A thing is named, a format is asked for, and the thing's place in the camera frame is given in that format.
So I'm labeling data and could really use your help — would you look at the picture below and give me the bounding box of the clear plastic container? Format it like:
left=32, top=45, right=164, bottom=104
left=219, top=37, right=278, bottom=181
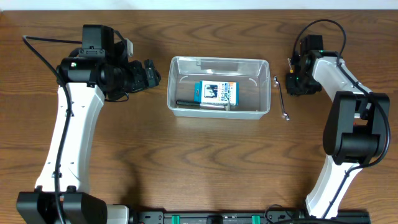
left=167, top=56, right=271, bottom=119

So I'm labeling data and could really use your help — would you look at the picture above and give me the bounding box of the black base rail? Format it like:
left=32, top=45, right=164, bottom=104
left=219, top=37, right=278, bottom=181
left=127, top=209, right=371, bottom=224

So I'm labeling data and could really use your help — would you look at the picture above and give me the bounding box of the small black-handled hammer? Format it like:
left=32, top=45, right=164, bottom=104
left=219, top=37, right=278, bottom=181
left=176, top=100, right=231, bottom=111

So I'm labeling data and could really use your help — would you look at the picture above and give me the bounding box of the white blue cardboard box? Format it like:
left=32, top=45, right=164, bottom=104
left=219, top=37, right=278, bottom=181
left=194, top=80, right=239, bottom=106

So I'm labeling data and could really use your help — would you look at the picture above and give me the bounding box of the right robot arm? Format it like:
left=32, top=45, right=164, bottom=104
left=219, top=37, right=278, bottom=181
left=285, top=35, right=391, bottom=219

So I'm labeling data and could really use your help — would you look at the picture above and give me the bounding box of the left black cable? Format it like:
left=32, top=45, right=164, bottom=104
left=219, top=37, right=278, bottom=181
left=22, top=35, right=83, bottom=224

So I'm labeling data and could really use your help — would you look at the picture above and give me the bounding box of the black yellow screwdriver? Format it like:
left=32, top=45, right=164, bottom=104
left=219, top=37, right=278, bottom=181
left=287, top=58, right=294, bottom=73

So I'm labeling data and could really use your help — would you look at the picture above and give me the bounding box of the small silver wrench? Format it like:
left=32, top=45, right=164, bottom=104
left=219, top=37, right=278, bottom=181
left=273, top=76, right=290, bottom=121

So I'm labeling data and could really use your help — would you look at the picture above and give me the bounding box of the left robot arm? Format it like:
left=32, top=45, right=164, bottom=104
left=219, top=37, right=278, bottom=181
left=16, top=24, right=161, bottom=223

